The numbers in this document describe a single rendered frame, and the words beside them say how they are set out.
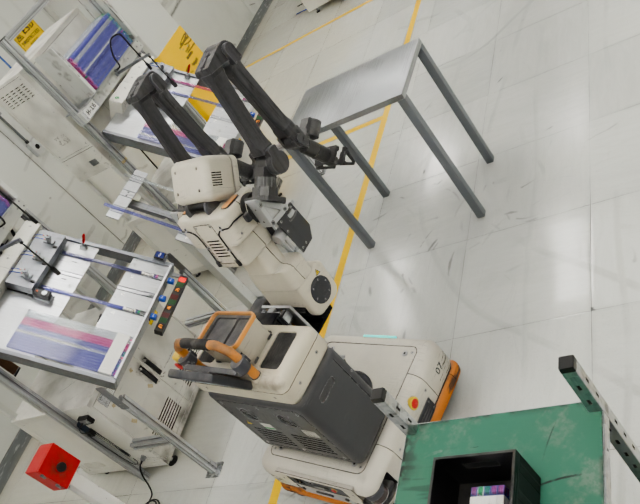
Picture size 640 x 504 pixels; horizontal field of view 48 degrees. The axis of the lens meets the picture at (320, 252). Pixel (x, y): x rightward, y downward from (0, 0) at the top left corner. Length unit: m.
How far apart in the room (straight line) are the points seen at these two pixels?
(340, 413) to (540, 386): 0.79
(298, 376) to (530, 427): 1.01
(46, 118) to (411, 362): 2.61
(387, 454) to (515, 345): 0.72
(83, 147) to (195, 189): 2.12
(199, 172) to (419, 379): 1.13
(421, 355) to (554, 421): 1.33
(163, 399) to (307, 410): 1.56
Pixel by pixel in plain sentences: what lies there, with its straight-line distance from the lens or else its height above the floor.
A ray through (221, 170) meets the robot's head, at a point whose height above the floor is 1.31.
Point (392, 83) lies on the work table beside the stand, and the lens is 3.38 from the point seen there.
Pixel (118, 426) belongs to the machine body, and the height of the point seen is 0.42.
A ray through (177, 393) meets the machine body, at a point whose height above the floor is 0.18.
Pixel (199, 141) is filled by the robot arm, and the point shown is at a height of 1.32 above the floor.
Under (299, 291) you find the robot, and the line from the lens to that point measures 2.59.
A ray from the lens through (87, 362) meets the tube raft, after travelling 3.36.
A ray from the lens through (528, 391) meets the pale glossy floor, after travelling 2.88.
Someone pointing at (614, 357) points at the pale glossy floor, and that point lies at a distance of 2.83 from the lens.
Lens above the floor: 2.18
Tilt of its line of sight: 31 degrees down
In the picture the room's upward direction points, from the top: 42 degrees counter-clockwise
